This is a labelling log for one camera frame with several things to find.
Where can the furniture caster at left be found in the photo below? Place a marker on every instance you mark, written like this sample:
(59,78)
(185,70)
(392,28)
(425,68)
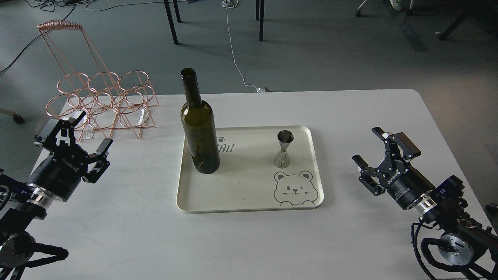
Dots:
(15,117)

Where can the silver metal jigger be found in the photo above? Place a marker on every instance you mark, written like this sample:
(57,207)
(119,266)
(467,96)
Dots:
(281,159)

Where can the black table legs left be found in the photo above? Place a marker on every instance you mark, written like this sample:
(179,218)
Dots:
(170,13)

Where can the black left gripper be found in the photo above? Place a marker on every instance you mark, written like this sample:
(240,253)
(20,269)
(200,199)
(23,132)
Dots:
(68,164)

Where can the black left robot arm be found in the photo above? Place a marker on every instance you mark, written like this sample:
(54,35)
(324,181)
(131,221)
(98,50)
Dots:
(19,250)

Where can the black diagonal furniture leg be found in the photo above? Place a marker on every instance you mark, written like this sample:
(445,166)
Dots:
(456,22)

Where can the cream bear serving tray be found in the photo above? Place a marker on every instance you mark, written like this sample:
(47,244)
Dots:
(247,179)

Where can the dark green wine bottle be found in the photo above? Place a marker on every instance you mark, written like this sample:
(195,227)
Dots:
(197,119)

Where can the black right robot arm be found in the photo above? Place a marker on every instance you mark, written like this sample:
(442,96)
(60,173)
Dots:
(445,235)

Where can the black table legs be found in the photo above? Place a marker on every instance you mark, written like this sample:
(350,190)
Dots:
(260,16)
(170,13)

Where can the black table legs right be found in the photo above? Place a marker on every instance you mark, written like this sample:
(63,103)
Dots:
(260,16)

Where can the copper wire wine rack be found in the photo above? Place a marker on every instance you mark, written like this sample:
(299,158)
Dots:
(111,101)

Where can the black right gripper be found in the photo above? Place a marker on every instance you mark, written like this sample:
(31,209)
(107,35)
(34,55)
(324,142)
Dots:
(405,185)

